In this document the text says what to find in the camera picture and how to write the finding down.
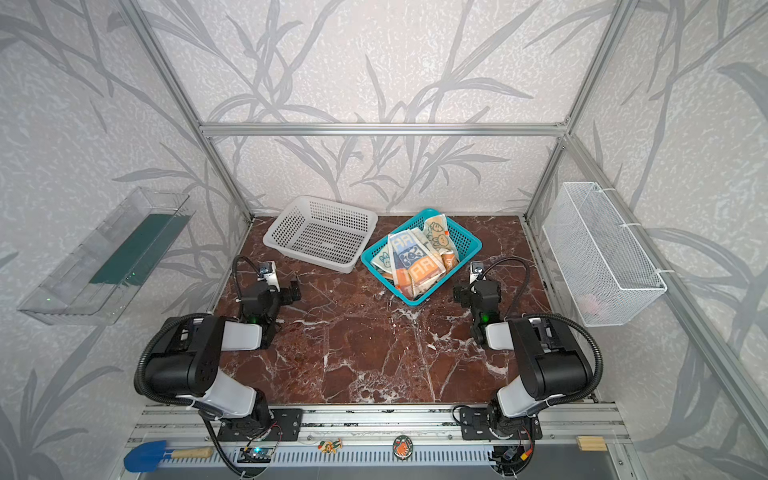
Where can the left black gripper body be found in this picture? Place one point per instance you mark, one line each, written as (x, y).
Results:
(288, 293)

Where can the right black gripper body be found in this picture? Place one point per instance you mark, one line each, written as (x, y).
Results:
(463, 294)

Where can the striped rabbit print towel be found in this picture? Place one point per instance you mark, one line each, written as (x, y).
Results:
(410, 263)

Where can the white perforated plastic basket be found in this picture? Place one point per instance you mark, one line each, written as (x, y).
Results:
(321, 232)

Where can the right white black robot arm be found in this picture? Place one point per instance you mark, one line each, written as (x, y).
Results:
(557, 360)

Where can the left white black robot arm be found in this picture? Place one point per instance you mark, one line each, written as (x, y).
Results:
(181, 366)

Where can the bear print towel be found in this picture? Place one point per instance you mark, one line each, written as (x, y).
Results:
(436, 231)

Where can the left green circuit board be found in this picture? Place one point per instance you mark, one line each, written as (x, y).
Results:
(255, 455)

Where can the small orange green sticker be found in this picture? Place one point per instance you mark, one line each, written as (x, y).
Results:
(330, 446)

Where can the round orange green badge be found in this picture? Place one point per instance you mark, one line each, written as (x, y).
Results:
(402, 447)

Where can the small wooden block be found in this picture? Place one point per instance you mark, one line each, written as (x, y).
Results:
(592, 443)

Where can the blue toy shovel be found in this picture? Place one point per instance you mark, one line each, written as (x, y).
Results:
(147, 456)

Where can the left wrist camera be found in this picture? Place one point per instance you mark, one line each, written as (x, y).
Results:
(267, 272)

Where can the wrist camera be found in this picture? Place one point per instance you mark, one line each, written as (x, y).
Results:
(476, 269)
(267, 272)

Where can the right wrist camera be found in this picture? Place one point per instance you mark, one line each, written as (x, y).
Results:
(476, 269)

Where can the pink object in wire basket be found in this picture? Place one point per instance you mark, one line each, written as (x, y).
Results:
(591, 305)

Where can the white wire mesh basket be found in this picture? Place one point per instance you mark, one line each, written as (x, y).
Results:
(597, 252)

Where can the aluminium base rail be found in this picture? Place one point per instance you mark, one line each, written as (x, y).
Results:
(368, 432)

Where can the clear acrylic wall shelf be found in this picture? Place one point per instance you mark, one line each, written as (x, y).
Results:
(95, 283)

